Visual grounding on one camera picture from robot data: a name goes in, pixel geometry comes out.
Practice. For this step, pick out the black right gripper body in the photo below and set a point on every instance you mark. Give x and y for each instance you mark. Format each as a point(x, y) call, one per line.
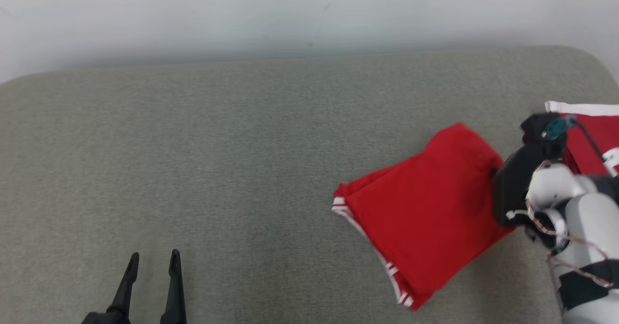
point(512, 184)

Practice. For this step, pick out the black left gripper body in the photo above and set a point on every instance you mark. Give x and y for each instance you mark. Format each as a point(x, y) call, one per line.
point(109, 320)

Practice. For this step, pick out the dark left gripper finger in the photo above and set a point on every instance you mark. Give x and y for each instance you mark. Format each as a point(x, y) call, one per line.
point(126, 290)
point(175, 295)

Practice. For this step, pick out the red white sports shorts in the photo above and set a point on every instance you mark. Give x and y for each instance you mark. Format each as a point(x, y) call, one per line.
point(604, 130)
point(420, 208)

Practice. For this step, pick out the grey fabric sofa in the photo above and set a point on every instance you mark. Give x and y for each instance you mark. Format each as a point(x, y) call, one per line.
point(217, 169)

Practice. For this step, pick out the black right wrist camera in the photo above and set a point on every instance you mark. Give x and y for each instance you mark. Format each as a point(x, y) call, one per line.
point(537, 128)

